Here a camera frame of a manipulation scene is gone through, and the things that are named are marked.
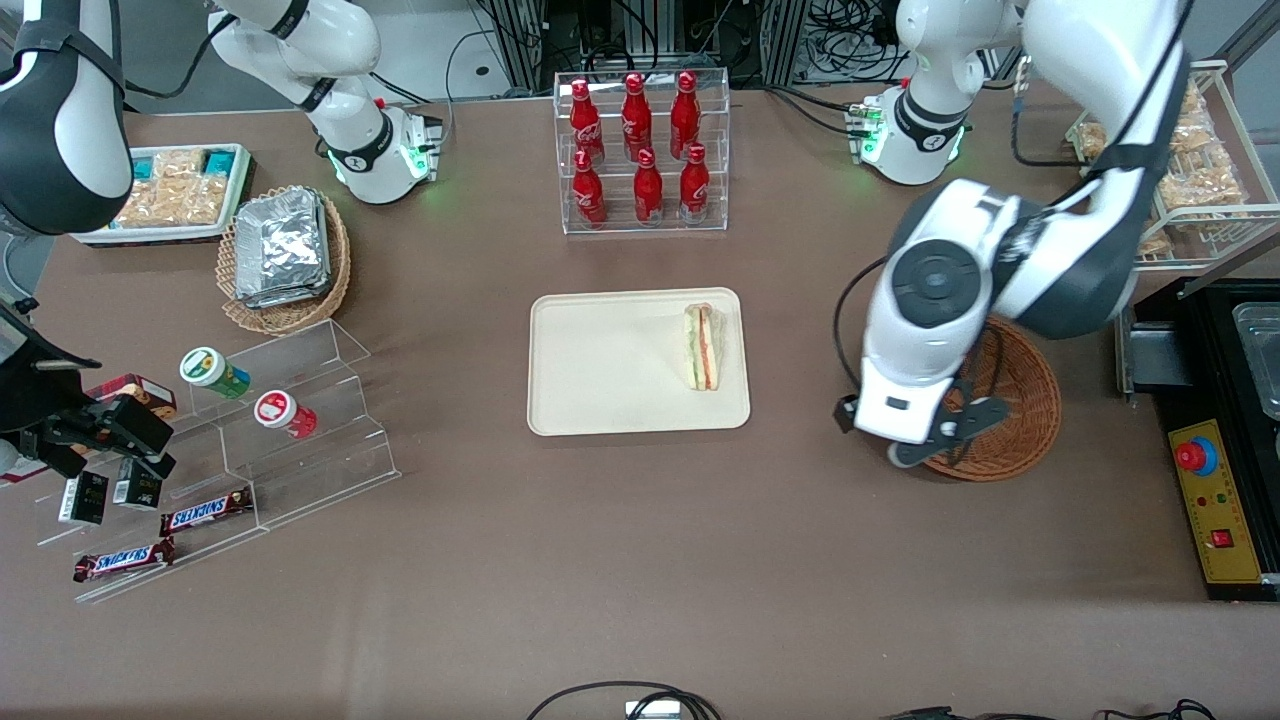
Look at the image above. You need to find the clear acrylic bottle rack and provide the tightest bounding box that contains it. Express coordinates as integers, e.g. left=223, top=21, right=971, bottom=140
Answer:
left=553, top=68, right=731, bottom=237

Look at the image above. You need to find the clear acrylic stepped shelf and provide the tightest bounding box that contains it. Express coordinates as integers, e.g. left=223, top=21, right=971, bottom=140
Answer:
left=185, top=318, right=402, bottom=531
left=35, top=385, right=271, bottom=604

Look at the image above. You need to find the cream rectangular tray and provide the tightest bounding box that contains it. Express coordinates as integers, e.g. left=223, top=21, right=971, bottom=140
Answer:
left=528, top=288, right=751, bottom=437

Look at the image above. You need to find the round brown wicker basket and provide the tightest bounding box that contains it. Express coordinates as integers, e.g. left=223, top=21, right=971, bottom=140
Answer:
left=920, top=315, right=1063, bottom=483

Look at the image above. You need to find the yellow control panel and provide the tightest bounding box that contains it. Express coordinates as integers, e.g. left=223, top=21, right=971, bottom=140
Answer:
left=1167, top=418, right=1264, bottom=585

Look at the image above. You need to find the small black carton box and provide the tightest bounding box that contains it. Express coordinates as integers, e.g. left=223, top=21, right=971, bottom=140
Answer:
left=112, top=458, right=164, bottom=511
left=57, top=470, right=110, bottom=527

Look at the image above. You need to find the white wire rack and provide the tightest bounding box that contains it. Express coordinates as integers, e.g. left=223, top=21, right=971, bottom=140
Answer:
left=1063, top=58, right=1280, bottom=273

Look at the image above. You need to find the oval light wicker basket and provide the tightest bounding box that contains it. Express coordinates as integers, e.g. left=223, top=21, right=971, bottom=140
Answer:
left=217, top=185, right=353, bottom=337

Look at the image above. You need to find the white plastic crate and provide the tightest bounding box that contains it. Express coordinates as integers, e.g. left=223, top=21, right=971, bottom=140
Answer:
left=70, top=143, right=257, bottom=247

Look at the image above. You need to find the black control box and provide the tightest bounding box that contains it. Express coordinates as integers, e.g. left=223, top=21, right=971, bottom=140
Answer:
left=1115, top=278, right=1280, bottom=603

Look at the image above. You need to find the red white lidded cup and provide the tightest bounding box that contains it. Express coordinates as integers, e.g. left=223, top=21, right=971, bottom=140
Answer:
left=253, top=390, right=319, bottom=440

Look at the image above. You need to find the brown tablecloth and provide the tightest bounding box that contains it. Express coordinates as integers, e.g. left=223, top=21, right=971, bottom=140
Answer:
left=0, top=80, right=1280, bottom=720

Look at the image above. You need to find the clear plastic container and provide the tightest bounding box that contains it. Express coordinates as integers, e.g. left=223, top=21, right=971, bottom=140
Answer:
left=1232, top=302, right=1280, bottom=421

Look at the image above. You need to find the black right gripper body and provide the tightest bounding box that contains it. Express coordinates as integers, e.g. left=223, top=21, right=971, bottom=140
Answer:
left=0, top=335, right=101, bottom=463

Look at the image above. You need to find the grey diagonal frame bar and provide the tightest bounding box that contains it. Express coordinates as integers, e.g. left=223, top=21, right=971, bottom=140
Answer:
left=1180, top=225, right=1280, bottom=298
left=1215, top=0, right=1280, bottom=71

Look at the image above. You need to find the Snickers chocolate bar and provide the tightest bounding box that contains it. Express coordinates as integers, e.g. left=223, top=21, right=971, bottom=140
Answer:
left=160, top=486, right=255, bottom=537
left=72, top=537, right=177, bottom=584

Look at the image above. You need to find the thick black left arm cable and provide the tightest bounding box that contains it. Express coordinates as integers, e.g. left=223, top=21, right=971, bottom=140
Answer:
left=833, top=255, right=893, bottom=433

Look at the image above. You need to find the black looped cable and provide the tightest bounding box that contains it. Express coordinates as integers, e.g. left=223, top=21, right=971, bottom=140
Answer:
left=525, top=682, right=701, bottom=720
left=640, top=690, right=723, bottom=720

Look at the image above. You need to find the red cola bottle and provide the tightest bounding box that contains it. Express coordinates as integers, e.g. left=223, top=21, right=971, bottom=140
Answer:
left=570, top=80, right=606, bottom=163
left=622, top=72, right=653, bottom=161
left=634, top=148, right=665, bottom=227
left=572, top=148, right=607, bottom=229
left=680, top=143, right=711, bottom=223
left=670, top=70, right=701, bottom=156

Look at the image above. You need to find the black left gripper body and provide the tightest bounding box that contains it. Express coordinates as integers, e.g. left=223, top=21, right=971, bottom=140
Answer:
left=925, top=383, right=976, bottom=451

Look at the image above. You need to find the plastic triangle sandwich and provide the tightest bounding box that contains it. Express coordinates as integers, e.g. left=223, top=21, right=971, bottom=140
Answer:
left=683, top=304, right=723, bottom=391

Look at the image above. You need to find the green white lidded cup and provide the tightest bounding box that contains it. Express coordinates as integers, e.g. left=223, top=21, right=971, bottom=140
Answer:
left=179, top=346, right=252, bottom=400

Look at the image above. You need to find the red brown carton box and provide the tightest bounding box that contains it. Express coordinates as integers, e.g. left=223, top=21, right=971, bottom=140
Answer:
left=85, top=373, right=178, bottom=421

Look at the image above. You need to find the grey metal block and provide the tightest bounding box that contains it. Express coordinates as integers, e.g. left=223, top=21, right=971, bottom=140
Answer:
left=1115, top=318, right=1191, bottom=397

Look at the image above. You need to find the tangle of black cables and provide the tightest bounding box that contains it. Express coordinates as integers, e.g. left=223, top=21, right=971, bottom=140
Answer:
left=808, top=0, right=901, bottom=63

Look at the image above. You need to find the silver aluminium profile post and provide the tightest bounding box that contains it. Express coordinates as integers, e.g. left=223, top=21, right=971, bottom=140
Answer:
left=760, top=0, right=811, bottom=86
left=500, top=0, right=546, bottom=91

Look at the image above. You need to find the silver foil packet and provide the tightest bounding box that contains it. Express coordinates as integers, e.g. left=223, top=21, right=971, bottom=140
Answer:
left=240, top=270, right=336, bottom=311
left=235, top=188, right=331, bottom=301

